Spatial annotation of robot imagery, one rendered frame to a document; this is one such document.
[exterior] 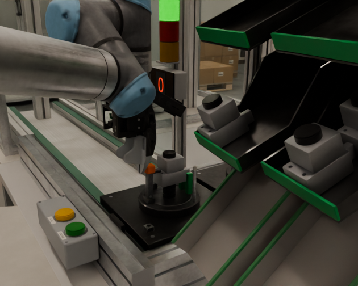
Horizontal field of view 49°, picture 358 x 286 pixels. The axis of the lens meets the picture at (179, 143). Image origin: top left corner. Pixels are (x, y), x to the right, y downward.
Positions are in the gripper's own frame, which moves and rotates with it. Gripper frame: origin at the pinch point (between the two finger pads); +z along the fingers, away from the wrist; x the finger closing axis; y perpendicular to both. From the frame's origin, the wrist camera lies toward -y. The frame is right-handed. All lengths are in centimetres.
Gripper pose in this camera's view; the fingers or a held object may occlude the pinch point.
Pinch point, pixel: (144, 167)
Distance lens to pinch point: 84.4
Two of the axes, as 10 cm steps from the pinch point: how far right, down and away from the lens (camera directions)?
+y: -8.4, 1.7, -5.2
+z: -0.1, 9.4, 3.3
